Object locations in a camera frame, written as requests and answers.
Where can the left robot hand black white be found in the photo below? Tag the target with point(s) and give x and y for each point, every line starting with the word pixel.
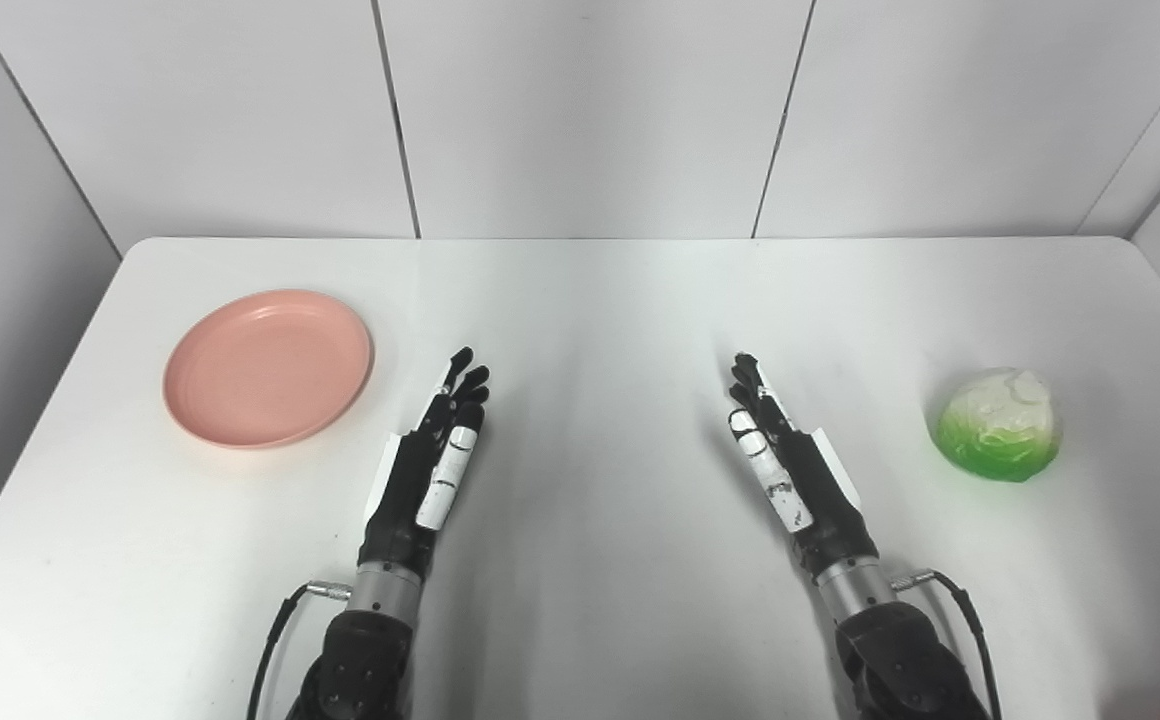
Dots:
pixel 410 480

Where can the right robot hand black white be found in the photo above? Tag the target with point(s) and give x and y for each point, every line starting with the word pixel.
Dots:
pixel 808 480

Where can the pink round plate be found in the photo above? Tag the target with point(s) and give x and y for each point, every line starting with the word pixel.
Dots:
pixel 268 367

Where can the green white cabbage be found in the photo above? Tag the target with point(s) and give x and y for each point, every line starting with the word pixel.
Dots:
pixel 998 425

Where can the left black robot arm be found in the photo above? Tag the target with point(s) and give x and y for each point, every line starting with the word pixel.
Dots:
pixel 365 640

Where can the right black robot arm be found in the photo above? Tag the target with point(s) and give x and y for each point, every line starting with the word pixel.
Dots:
pixel 890 640

